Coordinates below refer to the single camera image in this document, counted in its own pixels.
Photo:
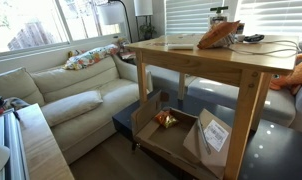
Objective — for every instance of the grey sofa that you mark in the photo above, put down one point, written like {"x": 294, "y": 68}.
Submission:
{"x": 277, "y": 103}

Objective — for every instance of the standing lamp white shade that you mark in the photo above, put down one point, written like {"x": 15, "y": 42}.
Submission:
{"x": 143, "y": 7}

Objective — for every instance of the beige sofa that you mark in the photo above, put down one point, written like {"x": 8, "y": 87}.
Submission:
{"x": 91, "y": 86}

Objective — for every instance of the dark blue floor mat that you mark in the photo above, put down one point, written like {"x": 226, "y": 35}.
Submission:
{"x": 277, "y": 153}

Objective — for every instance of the patterned fabric bundle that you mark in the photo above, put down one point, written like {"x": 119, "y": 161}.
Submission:
{"x": 16, "y": 103}

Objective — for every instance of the floral pillow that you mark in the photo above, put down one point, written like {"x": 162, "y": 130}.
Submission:
{"x": 89, "y": 57}

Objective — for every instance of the open cardboard box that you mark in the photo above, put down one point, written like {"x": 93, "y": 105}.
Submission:
{"x": 167, "y": 136}

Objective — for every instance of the small potted plant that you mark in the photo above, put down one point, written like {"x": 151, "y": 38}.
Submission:
{"x": 147, "y": 31}

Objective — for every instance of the small printed cup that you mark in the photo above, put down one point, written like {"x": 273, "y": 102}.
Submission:
{"x": 239, "y": 38}

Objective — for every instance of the orange Cheetos snack bag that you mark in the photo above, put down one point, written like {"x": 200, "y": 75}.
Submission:
{"x": 166, "y": 119}

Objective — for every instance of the beige cushion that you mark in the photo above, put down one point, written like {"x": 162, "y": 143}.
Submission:
{"x": 71, "y": 106}

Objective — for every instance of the large orange chip bag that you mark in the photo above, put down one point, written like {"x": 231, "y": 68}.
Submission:
{"x": 217, "y": 35}

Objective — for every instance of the aluminium frame rail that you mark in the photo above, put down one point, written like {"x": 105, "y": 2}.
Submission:
{"x": 12, "y": 150}

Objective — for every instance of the white remote stick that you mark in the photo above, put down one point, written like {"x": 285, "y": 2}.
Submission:
{"x": 180, "y": 46}

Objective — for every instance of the arched floor lamp white shade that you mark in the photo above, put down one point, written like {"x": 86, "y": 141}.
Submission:
{"x": 111, "y": 13}

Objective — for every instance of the light wooden table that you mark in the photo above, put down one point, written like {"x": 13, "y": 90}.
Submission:
{"x": 207, "y": 60}

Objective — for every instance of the orange plush toy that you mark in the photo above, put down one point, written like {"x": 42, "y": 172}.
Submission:
{"x": 301, "y": 75}

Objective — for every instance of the wooden platform top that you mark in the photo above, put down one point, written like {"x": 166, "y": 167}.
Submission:
{"x": 41, "y": 146}

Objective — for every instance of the small side table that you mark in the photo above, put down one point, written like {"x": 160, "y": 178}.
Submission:
{"x": 127, "y": 55}

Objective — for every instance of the white window blind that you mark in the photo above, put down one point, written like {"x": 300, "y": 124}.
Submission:
{"x": 191, "y": 16}
{"x": 274, "y": 16}

